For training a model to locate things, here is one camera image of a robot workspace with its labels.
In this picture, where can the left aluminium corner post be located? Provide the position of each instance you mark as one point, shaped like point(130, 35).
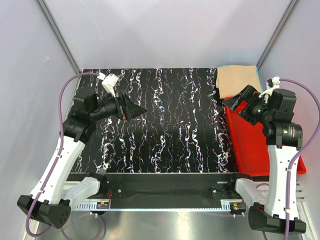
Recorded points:
point(58, 35)

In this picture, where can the right aluminium corner post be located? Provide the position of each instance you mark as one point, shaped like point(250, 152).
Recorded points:
point(289, 10)

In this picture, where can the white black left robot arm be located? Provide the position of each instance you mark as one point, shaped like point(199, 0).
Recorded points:
point(48, 202)

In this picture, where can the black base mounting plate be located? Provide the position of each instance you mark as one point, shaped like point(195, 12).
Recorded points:
point(170, 191)

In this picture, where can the folded light blue t shirt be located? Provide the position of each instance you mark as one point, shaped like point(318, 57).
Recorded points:
point(260, 80)

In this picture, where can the aluminium corner post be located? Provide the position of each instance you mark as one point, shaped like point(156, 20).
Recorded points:
point(289, 10)
point(58, 35)

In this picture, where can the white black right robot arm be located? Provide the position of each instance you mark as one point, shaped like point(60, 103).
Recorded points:
point(277, 212)

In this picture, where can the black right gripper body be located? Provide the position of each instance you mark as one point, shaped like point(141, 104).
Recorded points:
point(256, 110)

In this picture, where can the beige t shirt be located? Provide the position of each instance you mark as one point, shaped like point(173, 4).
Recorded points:
point(232, 79)

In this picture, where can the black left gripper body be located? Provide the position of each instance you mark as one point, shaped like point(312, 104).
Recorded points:
point(111, 107)

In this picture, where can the white slotted cable duct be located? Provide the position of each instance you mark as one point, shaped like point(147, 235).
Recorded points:
point(92, 206)

